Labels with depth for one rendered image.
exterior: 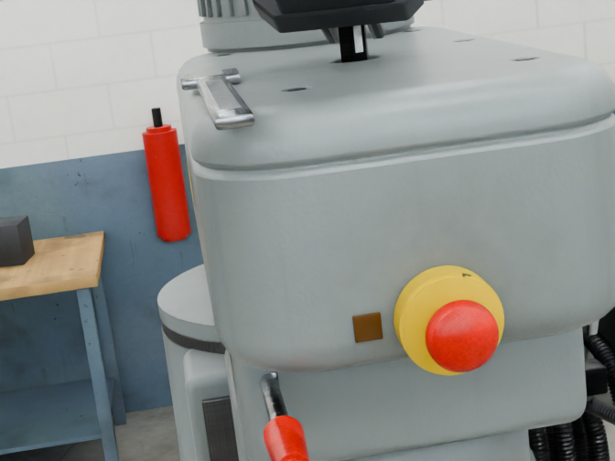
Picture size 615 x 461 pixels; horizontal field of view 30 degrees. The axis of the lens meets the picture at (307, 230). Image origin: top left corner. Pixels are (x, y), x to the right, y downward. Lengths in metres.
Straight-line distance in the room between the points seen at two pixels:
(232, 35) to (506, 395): 0.41
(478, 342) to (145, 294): 4.64
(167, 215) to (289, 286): 4.36
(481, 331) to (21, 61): 4.53
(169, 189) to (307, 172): 4.35
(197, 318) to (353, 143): 0.77
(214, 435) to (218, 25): 0.49
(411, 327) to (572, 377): 0.20
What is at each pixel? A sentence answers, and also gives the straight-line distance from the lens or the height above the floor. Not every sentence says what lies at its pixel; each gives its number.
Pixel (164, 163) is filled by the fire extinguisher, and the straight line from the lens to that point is 4.95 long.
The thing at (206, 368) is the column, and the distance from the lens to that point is 1.32.
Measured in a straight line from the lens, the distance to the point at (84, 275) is 4.38.
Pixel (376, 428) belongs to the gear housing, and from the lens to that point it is 0.79.
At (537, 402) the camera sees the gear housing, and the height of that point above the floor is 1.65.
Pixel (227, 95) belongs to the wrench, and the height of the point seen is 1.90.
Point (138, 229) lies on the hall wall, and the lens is 5.15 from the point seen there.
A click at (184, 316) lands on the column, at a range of 1.40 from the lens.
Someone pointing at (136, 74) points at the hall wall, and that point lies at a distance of 5.06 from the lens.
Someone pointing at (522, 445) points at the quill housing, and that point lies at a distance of 0.88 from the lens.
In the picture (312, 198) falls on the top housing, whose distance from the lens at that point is 0.63.
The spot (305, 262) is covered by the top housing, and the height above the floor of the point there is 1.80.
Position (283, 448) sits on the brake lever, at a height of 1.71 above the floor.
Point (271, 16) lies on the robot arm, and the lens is 0.80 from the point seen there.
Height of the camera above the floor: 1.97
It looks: 14 degrees down
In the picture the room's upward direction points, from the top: 7 degrees counter-clockwise
